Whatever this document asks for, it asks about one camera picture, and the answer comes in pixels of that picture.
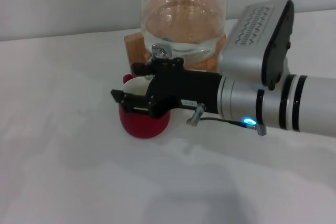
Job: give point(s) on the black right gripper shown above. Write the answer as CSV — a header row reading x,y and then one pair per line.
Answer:
x,y
181,87

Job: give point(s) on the red ceramic cup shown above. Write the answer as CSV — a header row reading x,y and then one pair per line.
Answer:
x,y
141,127

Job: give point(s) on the chrome faucet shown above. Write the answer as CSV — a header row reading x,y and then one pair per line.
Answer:
x,y
158,49

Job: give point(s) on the wooden dispenser stand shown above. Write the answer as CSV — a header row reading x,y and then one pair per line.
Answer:
x,y
134,48

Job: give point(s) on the glass water dispenser jar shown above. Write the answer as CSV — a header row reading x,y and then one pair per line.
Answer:
x,y
183,19

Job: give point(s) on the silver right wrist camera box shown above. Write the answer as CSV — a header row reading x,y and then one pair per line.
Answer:
x,y
252,40

